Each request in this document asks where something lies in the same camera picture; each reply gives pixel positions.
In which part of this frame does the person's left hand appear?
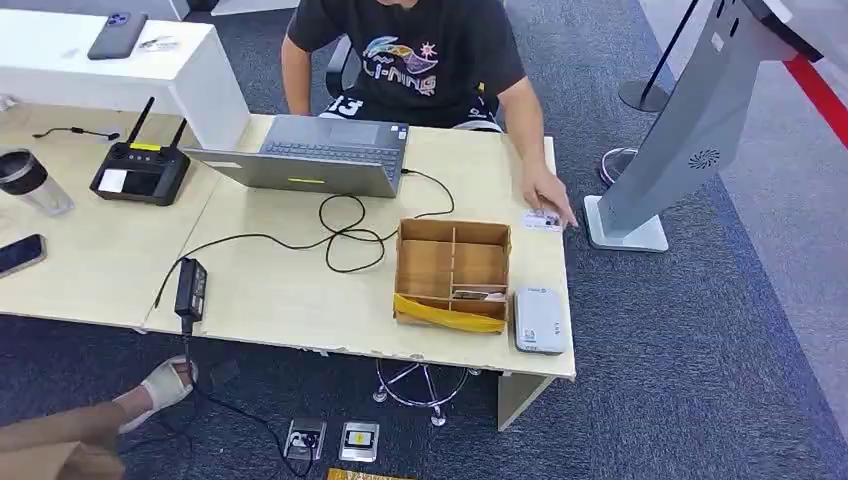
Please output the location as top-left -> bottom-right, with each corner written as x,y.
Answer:
521,162 -> 580,229

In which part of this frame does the white printed card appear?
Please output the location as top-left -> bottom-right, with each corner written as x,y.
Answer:
521,209 -> 565,234

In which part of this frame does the chrome round stanchion base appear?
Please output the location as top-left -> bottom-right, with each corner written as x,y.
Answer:
599,146 -> 639,187

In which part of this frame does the card in wooden box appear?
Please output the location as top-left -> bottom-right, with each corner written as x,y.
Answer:
451,288 -> 508,303

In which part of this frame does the white card reader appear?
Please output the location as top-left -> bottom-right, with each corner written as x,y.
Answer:
513,286 -> 569,356

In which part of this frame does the wooden compartment box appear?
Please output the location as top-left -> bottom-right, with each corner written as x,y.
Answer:
393,218 -> 513,335

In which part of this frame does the grey kiosk stand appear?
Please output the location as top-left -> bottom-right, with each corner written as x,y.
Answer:
582,0 -> 848,254

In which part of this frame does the person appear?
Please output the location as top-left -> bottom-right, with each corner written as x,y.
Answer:
280,0 -> 579,229

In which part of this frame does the pale desk leg panel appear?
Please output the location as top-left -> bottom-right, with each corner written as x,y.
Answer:
496,370 -> 555,433

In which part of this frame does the grey laptop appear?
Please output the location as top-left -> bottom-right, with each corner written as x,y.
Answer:
183,114 -> 411,200

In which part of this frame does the black office chair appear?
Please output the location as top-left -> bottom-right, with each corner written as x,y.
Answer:
324,35 -> 363,101

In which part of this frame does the chrome star chair base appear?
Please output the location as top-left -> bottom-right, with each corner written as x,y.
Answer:
372,358 -> 483,429

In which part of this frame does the red barrier belt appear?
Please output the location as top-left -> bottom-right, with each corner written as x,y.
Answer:
783,54 -> 848,149

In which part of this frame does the silver floor plate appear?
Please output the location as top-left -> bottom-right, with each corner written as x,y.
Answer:
338,421 -> 382,464

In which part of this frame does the yellow floor marker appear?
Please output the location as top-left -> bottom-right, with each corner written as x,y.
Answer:
327,468 -> 416,480

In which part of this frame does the silver floor socket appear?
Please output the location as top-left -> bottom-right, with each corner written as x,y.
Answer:
283,417 -> 328,462

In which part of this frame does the black power adapter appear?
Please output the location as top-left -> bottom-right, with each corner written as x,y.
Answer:
174,257 -> 209,319

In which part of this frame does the black controller with antennas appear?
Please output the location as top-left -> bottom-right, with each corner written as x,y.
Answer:
89,97 -> 192,207

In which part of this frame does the white sandal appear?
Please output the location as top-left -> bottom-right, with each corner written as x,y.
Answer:
117,355 -> 199,436

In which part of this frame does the dark grey smartphone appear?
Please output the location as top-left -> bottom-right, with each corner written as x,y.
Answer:
87,11 -> 149,62

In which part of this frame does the white cabinet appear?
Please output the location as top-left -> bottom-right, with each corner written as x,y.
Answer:
0,7 -> 252,152

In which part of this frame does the clear tumbler with black lid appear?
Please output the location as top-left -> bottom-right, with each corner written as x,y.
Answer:
0,149 -> 75,218

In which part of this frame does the person's leg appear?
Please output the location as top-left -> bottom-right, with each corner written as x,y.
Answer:
0,357 -> 199,453

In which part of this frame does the black smartphone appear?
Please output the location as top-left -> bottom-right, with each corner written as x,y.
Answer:
0,233 -> 48,280

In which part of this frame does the black stanchion post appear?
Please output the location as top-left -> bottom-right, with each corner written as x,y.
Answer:
618,0 -> 701,114

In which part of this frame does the black laptop power cable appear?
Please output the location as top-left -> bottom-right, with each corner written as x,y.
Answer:
152,168 -> 457,310

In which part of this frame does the black mains cable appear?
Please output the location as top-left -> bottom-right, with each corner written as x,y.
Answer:
180,315 -> 314,480

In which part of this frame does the thin black cable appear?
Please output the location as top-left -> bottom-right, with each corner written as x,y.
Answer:
31,125 -> 122,142

